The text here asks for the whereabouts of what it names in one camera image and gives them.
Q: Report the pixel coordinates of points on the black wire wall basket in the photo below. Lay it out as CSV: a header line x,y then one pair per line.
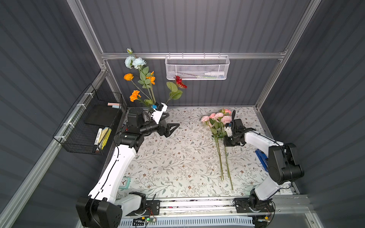
x,y
96,110

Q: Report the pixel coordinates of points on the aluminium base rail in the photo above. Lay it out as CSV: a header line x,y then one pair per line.
x,y
288,211

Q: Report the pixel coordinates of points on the small pink carnation stem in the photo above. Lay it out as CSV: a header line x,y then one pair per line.
x,y
213,121

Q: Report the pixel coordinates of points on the yellow highlighter pack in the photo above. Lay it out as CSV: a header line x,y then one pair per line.
x,y
105,134

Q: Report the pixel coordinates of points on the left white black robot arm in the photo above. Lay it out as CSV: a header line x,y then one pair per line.
x,y
114,171

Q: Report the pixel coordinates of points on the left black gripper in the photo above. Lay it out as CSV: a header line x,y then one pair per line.
x,y
165,128

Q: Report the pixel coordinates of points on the pink peony flower stem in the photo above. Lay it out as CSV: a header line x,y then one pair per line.
x,y
226,119

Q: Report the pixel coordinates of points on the orange flower stem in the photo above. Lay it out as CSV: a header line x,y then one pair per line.
x,y
143,91

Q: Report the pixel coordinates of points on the blue stapler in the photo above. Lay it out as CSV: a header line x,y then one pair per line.
x,y
263,159

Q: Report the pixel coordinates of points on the red zinnia flower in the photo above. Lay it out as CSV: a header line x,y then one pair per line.
x,y
176,89

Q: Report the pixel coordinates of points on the white wire wall basket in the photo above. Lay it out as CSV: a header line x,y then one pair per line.
x,y
193,67

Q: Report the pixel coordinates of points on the white tube in basket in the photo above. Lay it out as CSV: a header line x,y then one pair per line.
x,y
215,74

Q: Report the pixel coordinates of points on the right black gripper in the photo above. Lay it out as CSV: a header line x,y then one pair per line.
x,y
236,125

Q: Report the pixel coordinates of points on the light blue flower stem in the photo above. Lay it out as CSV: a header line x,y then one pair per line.
x,y
132,62

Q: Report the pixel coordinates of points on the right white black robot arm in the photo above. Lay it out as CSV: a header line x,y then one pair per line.
x,y
281,161

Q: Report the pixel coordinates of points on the teal small alarm clock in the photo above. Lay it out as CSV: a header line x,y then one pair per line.
x,y
125,183

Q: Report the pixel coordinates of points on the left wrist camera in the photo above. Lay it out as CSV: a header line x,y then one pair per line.
x,y
158,110

